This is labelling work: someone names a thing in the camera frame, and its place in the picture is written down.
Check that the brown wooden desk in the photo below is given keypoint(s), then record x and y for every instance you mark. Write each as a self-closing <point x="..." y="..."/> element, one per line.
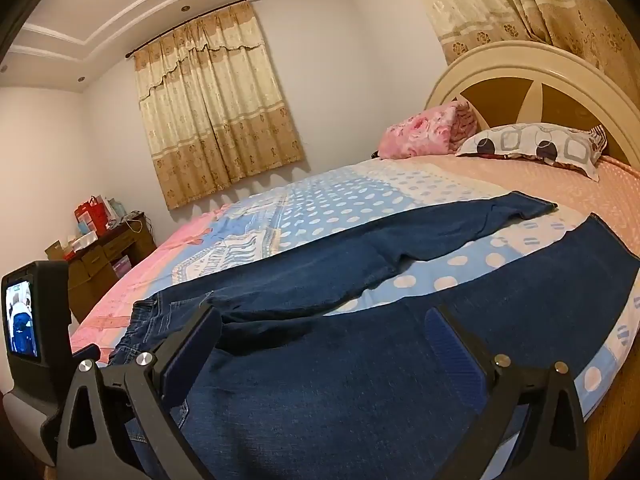
<point x="100" y="255"/>

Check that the beige patterned window curtain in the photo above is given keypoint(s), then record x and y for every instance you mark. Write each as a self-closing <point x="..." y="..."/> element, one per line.
<point x="215" y="105"/>

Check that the peach dotted bed sheet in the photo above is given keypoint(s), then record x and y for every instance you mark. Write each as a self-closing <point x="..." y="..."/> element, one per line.
<point x="590" y="190"/>

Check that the purple storage box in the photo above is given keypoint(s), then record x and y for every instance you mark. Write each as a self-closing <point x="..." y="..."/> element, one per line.
<point x="122" y="266"/>

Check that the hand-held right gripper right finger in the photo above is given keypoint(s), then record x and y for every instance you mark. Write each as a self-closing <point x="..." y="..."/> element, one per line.
<point x="450" y="347"/>

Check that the cream wooden headboard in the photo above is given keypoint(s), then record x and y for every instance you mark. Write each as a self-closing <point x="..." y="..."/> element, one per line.
<point x="525" y="60"/>

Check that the beige floral curtain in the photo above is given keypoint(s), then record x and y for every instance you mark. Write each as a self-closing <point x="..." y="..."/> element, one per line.
<point x="500" y="5"/>

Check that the dark curtain rod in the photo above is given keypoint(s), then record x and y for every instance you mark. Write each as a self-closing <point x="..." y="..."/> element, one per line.
<point x="195" y="19"/>

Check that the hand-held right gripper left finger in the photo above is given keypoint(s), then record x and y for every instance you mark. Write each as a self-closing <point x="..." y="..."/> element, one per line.
<point x="191" y="355"/>

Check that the white patterned pillow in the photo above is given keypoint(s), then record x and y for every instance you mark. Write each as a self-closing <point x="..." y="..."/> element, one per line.
<point x="530" y="147"/>

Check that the pale paper bag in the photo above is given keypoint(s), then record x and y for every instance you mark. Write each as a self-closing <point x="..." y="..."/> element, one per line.
<point x="112" y="210"/>

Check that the brown cardboard box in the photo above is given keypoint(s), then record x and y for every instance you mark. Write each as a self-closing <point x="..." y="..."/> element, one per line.
<point x="55" y="250"/>

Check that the dark blue denim jeans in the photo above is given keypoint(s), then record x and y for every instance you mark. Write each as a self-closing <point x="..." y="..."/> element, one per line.
<point x="325" y="385"/>

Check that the pink floral folded blanket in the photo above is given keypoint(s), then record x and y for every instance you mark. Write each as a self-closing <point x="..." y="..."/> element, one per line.
<point x="420" y="132"/>

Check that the wooden bed frame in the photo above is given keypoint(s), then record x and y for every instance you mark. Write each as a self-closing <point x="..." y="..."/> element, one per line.
<point x="617" y="435"/>

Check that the red paper bag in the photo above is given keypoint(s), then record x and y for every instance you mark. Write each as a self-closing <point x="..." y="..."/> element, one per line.
<point x="95" y="215"/>

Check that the pink and blue printed blanket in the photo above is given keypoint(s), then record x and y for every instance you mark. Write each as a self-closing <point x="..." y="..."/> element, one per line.
<point x="350" y="195"/>

